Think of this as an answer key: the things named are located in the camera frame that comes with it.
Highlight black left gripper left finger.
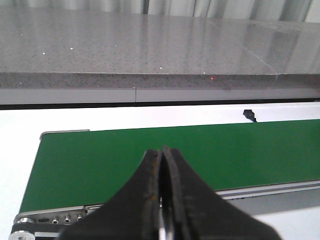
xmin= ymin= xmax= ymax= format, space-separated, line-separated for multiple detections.
xmin=58 ymin=150 xmax=162 ymax=240

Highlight white curtain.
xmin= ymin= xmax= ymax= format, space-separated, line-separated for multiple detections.
xmin=74 ymin=0 xmax=320 ymax=24

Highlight grey stone counter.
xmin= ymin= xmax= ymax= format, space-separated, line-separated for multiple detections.
xmin=0 ymin=6 xmax=320 ymax=105

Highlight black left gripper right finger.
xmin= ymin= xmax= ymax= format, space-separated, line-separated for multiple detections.
xmin=162 ymin=146 xmax=281 ymax=240

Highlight black cable connector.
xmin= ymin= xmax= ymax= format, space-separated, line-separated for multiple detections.
xmin=243 ymin=109 xmax=257 ymax=123

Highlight green conveyor belt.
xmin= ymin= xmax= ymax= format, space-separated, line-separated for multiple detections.
xmin=20 ymin=119 xmax=320 ymax=212

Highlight aluminium conveyor frame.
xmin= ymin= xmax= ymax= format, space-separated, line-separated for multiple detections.
xmin=8 ymin=128 xmax=320 ymax=240

